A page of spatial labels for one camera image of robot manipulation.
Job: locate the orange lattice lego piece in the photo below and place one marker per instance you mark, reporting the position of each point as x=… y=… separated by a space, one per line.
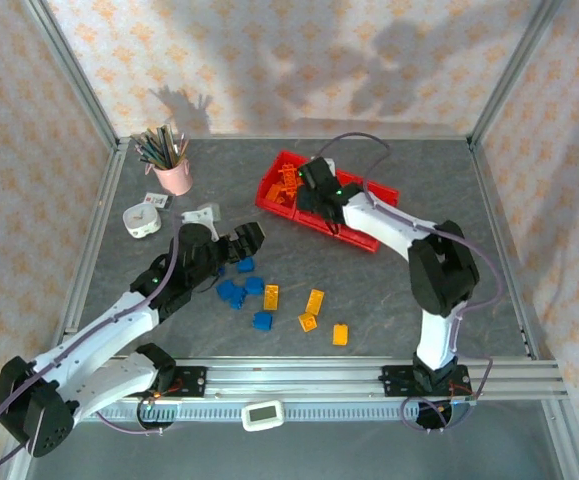
x=290 y=179

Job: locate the long yellow-orange lego plate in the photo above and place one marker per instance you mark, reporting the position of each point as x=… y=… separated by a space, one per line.
x=271 y=297
x=315 y=301

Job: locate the square yellow-orange lego brick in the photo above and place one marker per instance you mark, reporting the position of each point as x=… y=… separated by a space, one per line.
x=307 y=322

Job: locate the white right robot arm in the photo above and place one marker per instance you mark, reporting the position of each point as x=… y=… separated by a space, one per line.
x=384 y=227

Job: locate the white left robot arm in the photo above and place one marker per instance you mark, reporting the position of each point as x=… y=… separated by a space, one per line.
x=109 y=332

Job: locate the orange lego plate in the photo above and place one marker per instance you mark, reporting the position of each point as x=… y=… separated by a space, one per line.
x=275 y=194

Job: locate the red three-compartment bin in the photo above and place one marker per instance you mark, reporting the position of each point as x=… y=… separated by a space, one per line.
x=354 y=235

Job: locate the small white card packet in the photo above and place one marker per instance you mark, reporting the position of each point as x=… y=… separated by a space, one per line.
x=157 y=201

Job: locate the pink metal cup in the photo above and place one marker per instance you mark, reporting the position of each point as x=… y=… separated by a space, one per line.
x=174 y=180

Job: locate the colored pencils bundle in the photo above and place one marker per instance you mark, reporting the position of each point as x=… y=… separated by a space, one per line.
x=161 y=147

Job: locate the white digital timer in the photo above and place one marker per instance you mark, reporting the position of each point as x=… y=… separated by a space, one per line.
x=263 y=415

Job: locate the aluminium side rail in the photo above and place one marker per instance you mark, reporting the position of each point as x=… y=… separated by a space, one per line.
x=94 y=240
x=504 y=250

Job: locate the aluminium front rail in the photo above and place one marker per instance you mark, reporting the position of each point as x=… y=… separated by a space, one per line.
x=294 y=375

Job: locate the aluminium frame post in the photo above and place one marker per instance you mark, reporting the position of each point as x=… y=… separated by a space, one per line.
x=514 y=75
x=69 y=75

